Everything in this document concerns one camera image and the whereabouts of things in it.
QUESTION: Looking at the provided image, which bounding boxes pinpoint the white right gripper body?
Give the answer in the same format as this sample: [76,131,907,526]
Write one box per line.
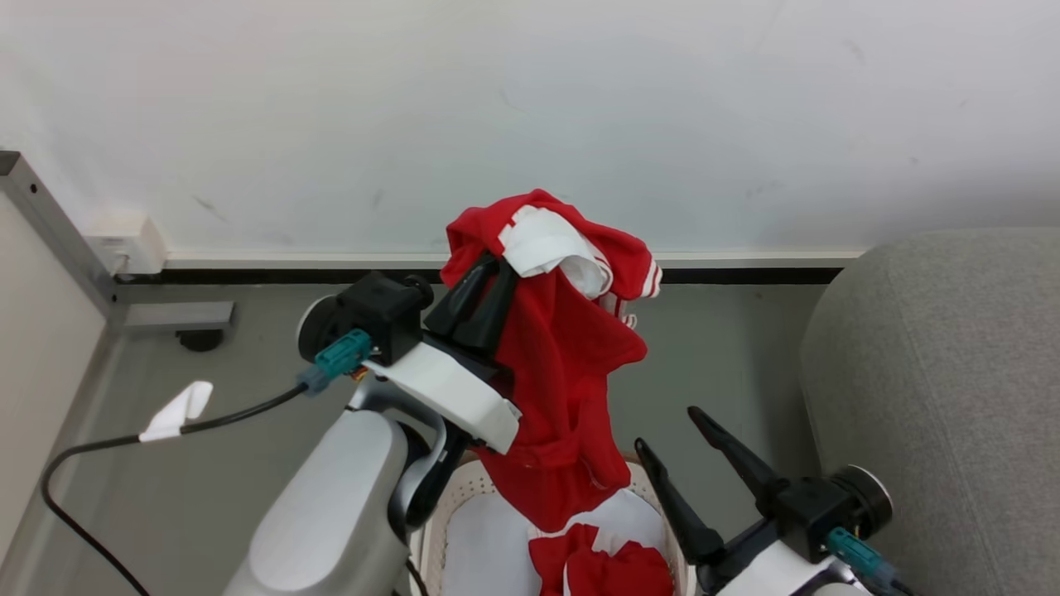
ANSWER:
[697,517,872,596]

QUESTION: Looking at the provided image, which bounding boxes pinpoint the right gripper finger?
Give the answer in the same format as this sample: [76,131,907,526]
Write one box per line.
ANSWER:
[634,437,728,569]
[687,406,789,518]

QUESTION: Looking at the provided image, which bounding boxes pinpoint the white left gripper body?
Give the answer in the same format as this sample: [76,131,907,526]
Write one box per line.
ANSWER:
[363,338,523,455]

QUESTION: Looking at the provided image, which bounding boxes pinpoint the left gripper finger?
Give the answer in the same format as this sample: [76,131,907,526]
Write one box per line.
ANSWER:
[452,263,521,358]
[423,253,499,334]

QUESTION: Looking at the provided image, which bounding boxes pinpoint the red white sports jersey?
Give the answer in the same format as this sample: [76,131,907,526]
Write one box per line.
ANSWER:
[440,189,663,533]

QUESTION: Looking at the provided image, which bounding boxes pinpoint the red white garment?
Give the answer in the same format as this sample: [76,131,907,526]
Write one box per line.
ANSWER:
[528,523,676,596]

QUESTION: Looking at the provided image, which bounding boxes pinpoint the white perforated laundry basket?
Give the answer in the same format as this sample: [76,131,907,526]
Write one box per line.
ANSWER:
[419,454,698,596]

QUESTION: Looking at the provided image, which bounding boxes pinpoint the white cloth in basket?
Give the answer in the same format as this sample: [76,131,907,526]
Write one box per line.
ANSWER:
[443,488,668,596]

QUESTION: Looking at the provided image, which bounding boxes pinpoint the grey fabric sofa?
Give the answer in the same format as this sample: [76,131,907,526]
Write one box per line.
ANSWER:
[799,228,1060,596]

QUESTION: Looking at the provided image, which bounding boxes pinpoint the white tape tag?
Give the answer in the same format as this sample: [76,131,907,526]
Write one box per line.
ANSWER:
[137,381,214,443]

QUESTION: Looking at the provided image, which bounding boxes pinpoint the white junction box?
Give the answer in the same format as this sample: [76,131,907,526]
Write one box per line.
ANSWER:
[83,213,167,276]

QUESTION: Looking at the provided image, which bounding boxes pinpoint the beige partition panel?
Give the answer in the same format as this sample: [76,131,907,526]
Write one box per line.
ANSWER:
[0,195,110,568]

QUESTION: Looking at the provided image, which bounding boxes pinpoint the teal right cable connector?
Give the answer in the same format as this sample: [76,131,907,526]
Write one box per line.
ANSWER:
[826,526,900,594]

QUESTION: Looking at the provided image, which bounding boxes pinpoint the teal cable connector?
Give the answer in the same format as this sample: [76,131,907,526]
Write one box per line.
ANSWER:
[298,329,374,395]
[826,526,900,594]

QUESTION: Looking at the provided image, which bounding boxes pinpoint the teal left cable connector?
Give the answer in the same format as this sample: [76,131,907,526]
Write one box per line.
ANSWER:
[298,329,374,395]

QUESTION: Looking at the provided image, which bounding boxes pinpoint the black cable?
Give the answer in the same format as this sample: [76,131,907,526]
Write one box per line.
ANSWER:
[41,384,311,596]

